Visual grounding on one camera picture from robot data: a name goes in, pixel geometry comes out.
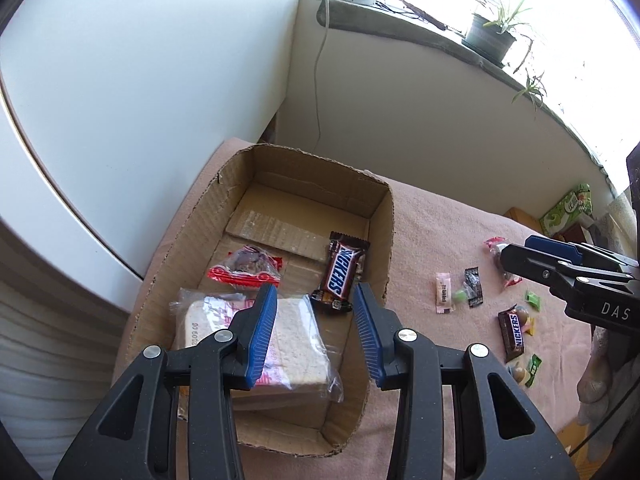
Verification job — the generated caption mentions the thin black cable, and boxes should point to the thin black cable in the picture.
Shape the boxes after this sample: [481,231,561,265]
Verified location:
[570,400,636,461]

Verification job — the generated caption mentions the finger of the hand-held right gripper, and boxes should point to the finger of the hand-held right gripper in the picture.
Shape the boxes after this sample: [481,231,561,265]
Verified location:
[500,243,616,293]
[525,235,640,275]

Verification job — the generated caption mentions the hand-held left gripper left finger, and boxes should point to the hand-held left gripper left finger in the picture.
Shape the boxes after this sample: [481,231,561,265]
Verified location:
[52,284,278,480]

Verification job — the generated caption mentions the green printed carton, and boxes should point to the green printed carton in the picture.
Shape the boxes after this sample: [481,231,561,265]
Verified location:
[539,183,593,235]

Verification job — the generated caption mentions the white power cable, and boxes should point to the white power cable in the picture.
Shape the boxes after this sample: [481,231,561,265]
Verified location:
[311,0,333,153]

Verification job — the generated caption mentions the small black candy packet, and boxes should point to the small black candy packet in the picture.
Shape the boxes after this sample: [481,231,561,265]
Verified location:
[462,267,485,307]

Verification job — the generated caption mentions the red-wrapped snack packet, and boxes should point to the red-wrapped snack packet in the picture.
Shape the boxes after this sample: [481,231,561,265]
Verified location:
[483,239,523,288]

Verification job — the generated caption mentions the brown chocolate bar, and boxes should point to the brown chocolate bar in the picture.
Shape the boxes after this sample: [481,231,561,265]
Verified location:
[497,305,527,363]
[310,231,371,315]

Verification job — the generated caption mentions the grey stone window sill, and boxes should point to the grey stone window sill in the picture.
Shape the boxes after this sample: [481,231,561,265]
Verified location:
[316,0,616,191]

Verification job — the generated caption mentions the white cloth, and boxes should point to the white cloth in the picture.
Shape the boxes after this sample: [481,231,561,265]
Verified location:
[605,192,633,256]

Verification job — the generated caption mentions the red and clear snack packet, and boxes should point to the red and clear snack packet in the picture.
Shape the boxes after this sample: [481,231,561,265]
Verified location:
[207,245,282,288]

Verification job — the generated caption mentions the dark cable on sill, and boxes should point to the dark cable on sill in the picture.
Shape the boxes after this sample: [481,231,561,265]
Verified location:
[375,0,463,35]

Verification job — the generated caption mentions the wooden furniture piece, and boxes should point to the wooden furniture piece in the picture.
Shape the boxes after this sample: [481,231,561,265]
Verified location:
[504,206,543,233]

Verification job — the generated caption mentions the cardboard box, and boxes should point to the cardboard box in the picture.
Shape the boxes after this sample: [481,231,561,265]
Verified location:
[114,143,396,445]

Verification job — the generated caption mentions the small pink candy packet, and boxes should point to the small pink candy packet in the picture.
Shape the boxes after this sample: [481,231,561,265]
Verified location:
[434,272,453,313]

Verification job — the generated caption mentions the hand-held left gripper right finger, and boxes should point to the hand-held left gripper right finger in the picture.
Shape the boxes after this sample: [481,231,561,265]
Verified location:
[352,281,581,480]

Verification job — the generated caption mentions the white ribbed cabinet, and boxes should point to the white ribbed cabinet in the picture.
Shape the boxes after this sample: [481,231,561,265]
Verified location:
[0,75,151,480]

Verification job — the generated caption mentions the clear-wrapped sandwich bread packet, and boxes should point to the clear-wrapped sandwich bread packet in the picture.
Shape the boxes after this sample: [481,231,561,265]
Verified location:
[170,287,345,403]

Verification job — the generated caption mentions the potted plant in grey pot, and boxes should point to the potted plant in grey pot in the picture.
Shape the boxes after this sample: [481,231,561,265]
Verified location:
[440,0,551,113]

